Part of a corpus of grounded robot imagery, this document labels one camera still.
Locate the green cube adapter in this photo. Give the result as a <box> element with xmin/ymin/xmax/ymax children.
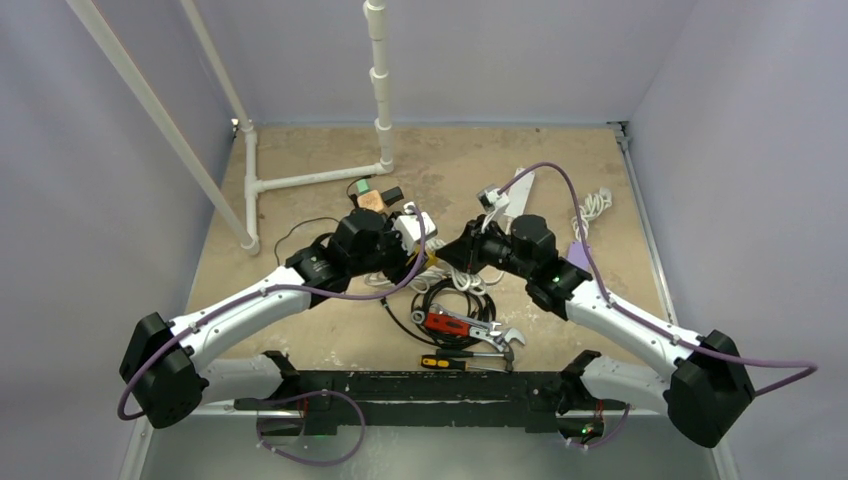
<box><xmin>347</xmin><ymin>176</ymin><xmax>371</xmax><ymax>197</ymax></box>

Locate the white power strip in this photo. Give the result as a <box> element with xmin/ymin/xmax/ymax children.
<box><xmin>505</xmin><ymin>167</ymin><xmax>535</xmax><ymax>220</ymax></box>

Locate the purple cable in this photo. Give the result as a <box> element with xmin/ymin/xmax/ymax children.
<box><xmin>496</xmin><ymin>162</ymin><xmax>819</xmax><ymax>399</ymax></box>
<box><xmin>117</xmin><ymin>205</ymin><xmax>429</xmax><ymax>422</ymax></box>

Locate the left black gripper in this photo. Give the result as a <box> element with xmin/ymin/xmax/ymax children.
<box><xmin>349</xmin><ymin>212</ymin><xmax>426</xmax><ymax>285</ymax></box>

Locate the yellow cube socket adapter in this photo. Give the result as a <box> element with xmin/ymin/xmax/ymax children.
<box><xmin>422</xmin><ymin>250</ymin><xmax>438</xmax><ymax>270</ymax></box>

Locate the red adjustable wrench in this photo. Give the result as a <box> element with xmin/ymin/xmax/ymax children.
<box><xmin>411</xmin><ymin>303</ymin><xmax>527</xmax><ymax>352</ymax></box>

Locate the purple power strip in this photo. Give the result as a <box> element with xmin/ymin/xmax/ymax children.
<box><xmin>566</xmin><ymin>241</ymin><xmax>592</xmax><ymax>272</ymax></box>

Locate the yellow black screwdriver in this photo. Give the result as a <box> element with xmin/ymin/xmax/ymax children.
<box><xmin>419</xmin><ymin>355</ymin><xmax>505</xmax><ymax>373</ymax></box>

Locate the small claw hammer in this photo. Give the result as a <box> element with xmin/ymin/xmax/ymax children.
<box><xmin>433</xmin><ymin>349</ymin><xmax>514</xmax><ymax>373</ymax></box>

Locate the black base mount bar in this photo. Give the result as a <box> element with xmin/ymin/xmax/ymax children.
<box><xmin>234</xmin><ymin>357</ymin><xmax>624</xmax><ymax>443</ymax></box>

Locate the aluminium rail frame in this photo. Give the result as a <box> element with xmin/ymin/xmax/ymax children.
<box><xmin>137</xmin><ymin>121</ymin><xmax>725</xmax><ymax>419</ymax></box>

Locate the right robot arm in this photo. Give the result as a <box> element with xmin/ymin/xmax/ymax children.
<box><xmin>435</xmin><ymin>215</ymin><xmax>755</xmax><ymax>448</ymax></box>

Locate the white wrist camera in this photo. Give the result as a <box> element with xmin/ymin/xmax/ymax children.
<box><xmin>476</xmin><ymin>185</ymin><xmax>510</xmax><ymax>232</ymax></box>
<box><xmin>392</xmin><ymin>212</ymin><xmax>438</xmax><ymax>253</ymax></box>

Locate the white PVC pipe frame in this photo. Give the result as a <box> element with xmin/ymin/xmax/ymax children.
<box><xmin>67</xmin><ymin>1</ymin><xmax>395</xmax><ymax>255</ymax></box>

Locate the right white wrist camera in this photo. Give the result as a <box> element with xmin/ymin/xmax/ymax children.
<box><xmin>476</xmin><ymin>185</ymin><xmax>510</xmax><ymax>232</ymax></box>

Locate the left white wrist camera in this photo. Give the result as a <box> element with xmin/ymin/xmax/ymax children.
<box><xmin>392</xmin><ymin>212</ymin><xmax>438</xmax><ymax>253</ymax></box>

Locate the black power adapter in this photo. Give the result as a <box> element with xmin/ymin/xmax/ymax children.
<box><xmin>380</xmin><ymin>186</ymin><xmax>404</xmax><ymax>206</ymax></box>

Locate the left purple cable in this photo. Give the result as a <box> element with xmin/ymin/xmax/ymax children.
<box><xmin>117</xmin><ymin>205</ymin><xmax>429</xmax><ymax>422</ymax></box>

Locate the wooden cube adapter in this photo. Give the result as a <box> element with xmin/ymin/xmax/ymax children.
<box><xmin>357</xmin><ymin>190</ymin><xmax>387</xmax><ymax>213</ymax></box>

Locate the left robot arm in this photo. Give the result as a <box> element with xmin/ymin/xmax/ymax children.
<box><xmin>116</xmin><ymin>202</ymin><xmax>437</xmax><ymax>429</ymax></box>

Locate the thin black wire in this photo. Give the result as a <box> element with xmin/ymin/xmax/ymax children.
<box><xmin>274</xmin><ymin>217</ymin><xmax>342</xmax><ymax>260</ymax></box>

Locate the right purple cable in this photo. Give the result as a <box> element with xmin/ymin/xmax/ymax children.
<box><xmin>496</xmin><ymin>162</ymin><xmax>819</xmax><ymax>399</ymax></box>

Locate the white cord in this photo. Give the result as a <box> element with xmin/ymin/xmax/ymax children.
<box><xmin>570</xmin><ymin>186</ymin><xmax>614</xmax><ymax>243</ymax></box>

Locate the black coiled cable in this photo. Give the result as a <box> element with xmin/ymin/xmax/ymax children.
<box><xmin>380</xmin><ymin>278</ymin><xmax>498</xmax><ymax>349</ymax></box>

